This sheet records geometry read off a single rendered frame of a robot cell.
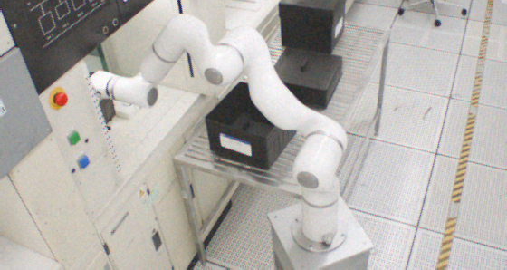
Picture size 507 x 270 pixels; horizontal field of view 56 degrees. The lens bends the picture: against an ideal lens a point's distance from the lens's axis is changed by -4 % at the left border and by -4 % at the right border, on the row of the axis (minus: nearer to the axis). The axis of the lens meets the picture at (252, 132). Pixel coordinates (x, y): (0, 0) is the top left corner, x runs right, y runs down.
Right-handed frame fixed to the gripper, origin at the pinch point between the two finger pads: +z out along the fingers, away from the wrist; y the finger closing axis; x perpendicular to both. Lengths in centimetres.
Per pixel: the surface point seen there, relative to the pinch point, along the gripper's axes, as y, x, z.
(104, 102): 6.9, -15.5, -0.8
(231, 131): 21, -28, -47
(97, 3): -2.0, 33.3, -20.6
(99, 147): -18.8, -10.1, -20.1
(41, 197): -46, -6, -21
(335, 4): 114, -18, -59
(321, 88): 65, -33, -69
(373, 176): 105, -119, -89
